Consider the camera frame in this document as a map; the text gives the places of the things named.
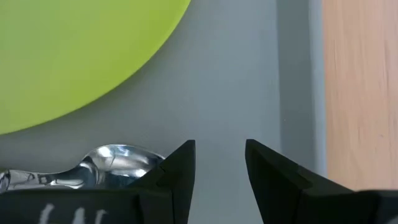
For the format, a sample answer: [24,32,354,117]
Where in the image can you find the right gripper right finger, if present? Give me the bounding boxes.
[244,138,398,224]

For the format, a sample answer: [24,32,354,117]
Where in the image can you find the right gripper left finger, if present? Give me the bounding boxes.
[0,139,197,224]

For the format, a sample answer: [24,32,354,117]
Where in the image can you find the silver metal spoon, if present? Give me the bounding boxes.
[0,143,166,191]

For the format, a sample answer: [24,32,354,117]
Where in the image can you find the lime green plate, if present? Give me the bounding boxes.
[0,0,192,136]

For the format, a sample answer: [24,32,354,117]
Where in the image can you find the grey plastic tray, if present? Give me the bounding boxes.
[0,0,328,224]

